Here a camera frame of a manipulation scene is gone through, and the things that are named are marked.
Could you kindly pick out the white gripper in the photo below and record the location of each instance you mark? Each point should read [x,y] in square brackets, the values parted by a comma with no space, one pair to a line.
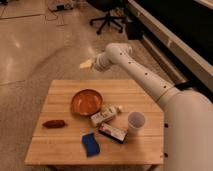
[100,63]

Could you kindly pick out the orange ceramic bowl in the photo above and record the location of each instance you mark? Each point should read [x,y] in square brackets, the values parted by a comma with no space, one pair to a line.
[86,102]

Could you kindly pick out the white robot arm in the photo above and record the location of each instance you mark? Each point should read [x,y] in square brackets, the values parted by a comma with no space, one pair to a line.
[188,114]

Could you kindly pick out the white bottle with label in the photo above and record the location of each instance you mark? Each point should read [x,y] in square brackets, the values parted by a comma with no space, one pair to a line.
[105,115]

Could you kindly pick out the black box on floor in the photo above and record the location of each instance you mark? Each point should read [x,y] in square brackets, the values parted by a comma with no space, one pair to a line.
[134,30]

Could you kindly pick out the wooden table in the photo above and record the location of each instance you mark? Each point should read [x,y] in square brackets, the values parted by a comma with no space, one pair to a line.
[64,138]

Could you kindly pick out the black office chair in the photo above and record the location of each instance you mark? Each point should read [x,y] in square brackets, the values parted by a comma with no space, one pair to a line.
[106,6]

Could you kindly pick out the brown sausage-shaped object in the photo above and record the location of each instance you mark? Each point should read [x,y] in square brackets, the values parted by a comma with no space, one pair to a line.
[54,124]

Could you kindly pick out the black and white box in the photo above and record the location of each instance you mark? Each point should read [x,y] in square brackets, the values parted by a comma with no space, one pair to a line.
[114,133]

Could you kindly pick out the blue sponge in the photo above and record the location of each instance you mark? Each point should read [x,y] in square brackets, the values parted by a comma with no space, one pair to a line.
[91,145]

